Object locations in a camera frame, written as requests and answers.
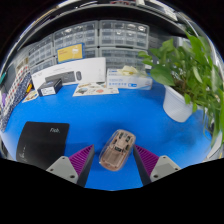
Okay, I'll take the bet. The black mouse pad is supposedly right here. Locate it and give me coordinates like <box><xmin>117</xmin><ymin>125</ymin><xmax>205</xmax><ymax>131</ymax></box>
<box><xmin>15</xmin><ymin>121</ymin><xmax>71</xmax><ymax>171</ymax></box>

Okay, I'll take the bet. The yellow box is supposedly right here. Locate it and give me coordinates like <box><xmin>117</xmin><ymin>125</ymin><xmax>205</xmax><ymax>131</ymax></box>
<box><xmin>55</xmin><ymin>43</ymin><xmax>85</xmax><ymax>64</ymax></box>

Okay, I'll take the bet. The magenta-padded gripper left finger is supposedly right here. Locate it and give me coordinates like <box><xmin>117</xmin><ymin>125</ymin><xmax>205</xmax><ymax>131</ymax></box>
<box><xmin>45</xmin><ymin>144</ymin><xmax>96</xmax><ymax>188</ymax></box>

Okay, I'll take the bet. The green plant in white pot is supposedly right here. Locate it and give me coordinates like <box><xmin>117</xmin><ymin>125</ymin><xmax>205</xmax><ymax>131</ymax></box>
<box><xmin>138</xmin><ymin>31</ymin><xmax>224</xmax><ymax>148</ymax></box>

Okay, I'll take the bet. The patterned fabric bag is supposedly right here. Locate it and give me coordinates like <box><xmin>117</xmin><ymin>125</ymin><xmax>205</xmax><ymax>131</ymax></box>
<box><xmin>0</xmin><ymin>64</ymin><xmax>33</xmax><ymax>133</ymax></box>

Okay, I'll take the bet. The blue white tissue box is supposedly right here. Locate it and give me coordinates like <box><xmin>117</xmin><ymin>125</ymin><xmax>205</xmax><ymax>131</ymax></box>
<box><xmin>106</xmin><ymin>65</ymin><xmax>154</xmax><ymax>91</ymax></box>

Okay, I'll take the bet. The picture sticker sheet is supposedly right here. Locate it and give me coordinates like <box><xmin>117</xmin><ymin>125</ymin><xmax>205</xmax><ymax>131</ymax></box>
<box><xmin>72</xmin><ymin>82</ymin><xmax>120</xmax><ymax>98</ymax></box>
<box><xmin>21</xmin><ymin>89</ymin><xmax>40</xmax><ymax>104</ymax></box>

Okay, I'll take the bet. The long white keyboard box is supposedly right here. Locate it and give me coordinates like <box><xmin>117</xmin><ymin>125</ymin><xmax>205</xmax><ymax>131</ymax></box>
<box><xmin>30</xmin><ymin>57</ymin><xmax>107</xmax><ymax>91</ymax></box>

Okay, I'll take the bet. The small black box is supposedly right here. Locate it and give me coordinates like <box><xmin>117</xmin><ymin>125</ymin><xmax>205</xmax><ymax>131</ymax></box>
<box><xmin>37</xmin><ymin>78</ymin><xmax>64</xmax><ymax>98</ymax></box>

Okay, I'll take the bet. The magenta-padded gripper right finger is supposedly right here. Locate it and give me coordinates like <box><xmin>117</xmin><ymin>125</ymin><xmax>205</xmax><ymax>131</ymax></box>
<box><xmin>132</xmin><ymin>144</ymin><xmax>182</xmax><ymax>187</ymax></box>

